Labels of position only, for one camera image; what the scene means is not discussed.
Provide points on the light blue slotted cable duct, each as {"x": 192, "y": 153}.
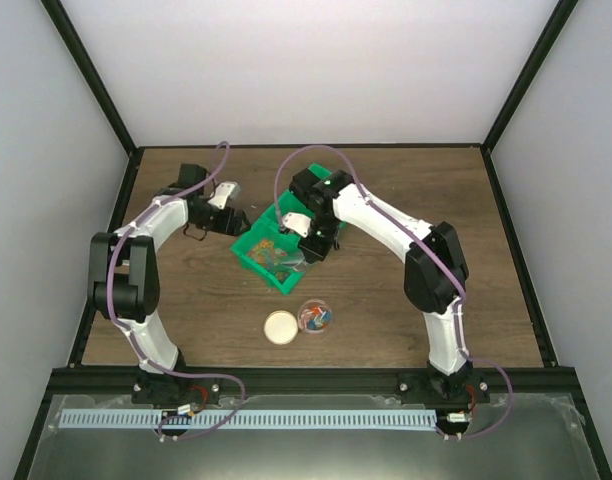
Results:
{"x": 400, "y": 420}

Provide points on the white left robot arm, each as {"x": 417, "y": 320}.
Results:
{"x": 123, "y": 277}

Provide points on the silver metal scoop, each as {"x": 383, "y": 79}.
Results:
{"x": 296, "y": 262}

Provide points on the green bin with star candies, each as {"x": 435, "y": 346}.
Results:
{"x": 270, "y": 254}

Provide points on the clear glass jar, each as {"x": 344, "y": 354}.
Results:
{"x": 314, "y": 316}

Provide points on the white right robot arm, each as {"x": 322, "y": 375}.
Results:
{"x": 435, "y": 270}

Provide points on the cream jar lid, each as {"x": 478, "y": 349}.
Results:
{"x": 280, "y": 327}

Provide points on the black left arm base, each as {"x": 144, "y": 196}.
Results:
{"x": 167, "y": 390}

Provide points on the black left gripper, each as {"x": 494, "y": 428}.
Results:
{"x": 235, "y": 223}

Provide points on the green bin with popsicle candies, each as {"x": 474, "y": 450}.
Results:
{"x": 318, "y": 175}

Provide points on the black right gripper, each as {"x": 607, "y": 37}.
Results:
{"x": 316, "y": 253}

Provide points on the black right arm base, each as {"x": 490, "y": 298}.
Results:
{"x": 430, "y": 387}

